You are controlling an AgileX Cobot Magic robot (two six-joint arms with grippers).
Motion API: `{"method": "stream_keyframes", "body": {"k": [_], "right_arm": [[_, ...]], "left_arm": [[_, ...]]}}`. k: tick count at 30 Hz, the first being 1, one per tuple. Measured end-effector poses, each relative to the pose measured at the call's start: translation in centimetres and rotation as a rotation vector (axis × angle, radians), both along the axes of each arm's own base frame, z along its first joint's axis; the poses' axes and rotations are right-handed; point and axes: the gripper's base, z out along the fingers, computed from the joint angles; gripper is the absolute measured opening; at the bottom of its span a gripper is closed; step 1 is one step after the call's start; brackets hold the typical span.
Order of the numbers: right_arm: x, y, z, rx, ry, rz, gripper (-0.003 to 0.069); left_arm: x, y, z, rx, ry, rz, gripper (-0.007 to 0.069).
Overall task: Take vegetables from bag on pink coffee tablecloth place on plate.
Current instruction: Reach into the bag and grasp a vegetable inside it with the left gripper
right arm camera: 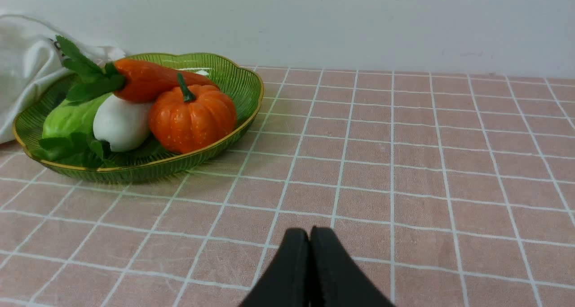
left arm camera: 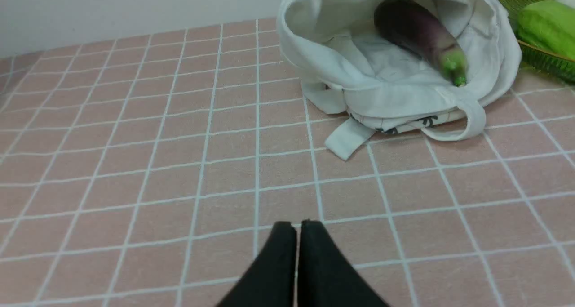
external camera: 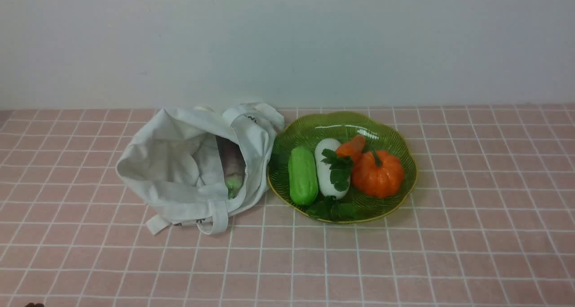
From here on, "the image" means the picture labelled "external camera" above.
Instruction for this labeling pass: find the white cloth tote bag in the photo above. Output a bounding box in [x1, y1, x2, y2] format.
[116, 102, 285, 235]

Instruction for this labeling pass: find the green leaf-shaped plate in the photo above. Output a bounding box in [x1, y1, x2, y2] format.
[267, 111, 418, 224]

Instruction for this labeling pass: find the green cucumber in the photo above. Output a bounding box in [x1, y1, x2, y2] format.
[288, 147, 319, 206]

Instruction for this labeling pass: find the white radish with green leaves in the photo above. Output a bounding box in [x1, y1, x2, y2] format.
[314, 138, 353, 200]

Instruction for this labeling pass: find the orange carrot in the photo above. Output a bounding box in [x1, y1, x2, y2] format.
[335, 134, 366, 164]

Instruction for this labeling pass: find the orange pumpkin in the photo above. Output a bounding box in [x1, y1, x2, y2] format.
[351, 151, 405, 198]

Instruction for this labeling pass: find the pink checkered tablecloth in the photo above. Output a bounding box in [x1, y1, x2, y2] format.
[0, 104, 575, 307]

